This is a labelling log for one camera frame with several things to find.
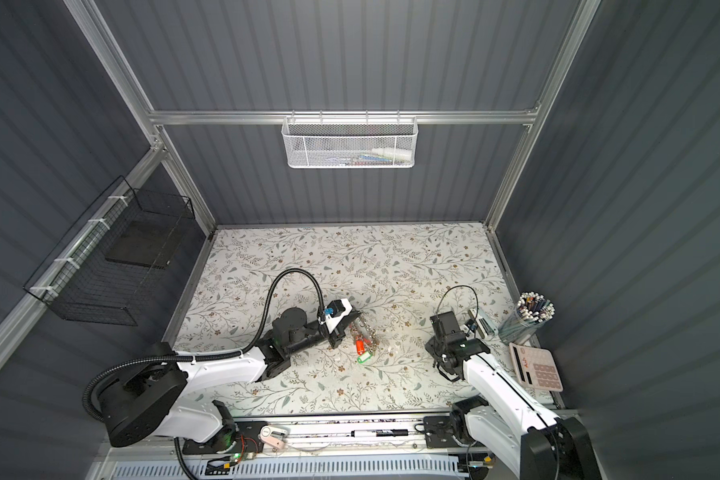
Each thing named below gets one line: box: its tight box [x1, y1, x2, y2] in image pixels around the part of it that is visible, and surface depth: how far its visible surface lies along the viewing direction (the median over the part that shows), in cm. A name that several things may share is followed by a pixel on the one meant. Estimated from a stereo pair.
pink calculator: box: [508, 342, 563, 392], surface depth 85 cm
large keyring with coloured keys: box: [350, 319, 380, 364], surface depth 90 cm
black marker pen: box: [350, 429, 409, 437], surface depth 75 cm
